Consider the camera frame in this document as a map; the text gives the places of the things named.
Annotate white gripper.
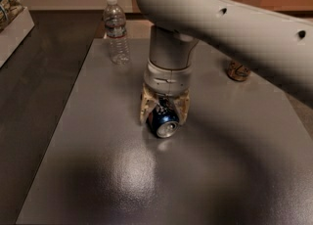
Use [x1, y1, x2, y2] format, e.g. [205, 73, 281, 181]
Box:
[139, 60, 192, 125]

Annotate blue pepsi can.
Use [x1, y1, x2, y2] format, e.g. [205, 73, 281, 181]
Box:
[147, 98, 179, 138]

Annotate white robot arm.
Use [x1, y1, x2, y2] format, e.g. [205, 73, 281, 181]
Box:
[137, 0, 313, 126]

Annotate gold brown soda can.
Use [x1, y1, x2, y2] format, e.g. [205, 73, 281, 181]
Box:
[227, 60, 250, 82]

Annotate clear plastic water bottle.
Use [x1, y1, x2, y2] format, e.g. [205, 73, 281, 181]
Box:
[103, 0, 130, 65]

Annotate white box with patterned items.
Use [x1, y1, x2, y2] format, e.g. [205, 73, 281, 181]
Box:
[0, 0, 34, 68]

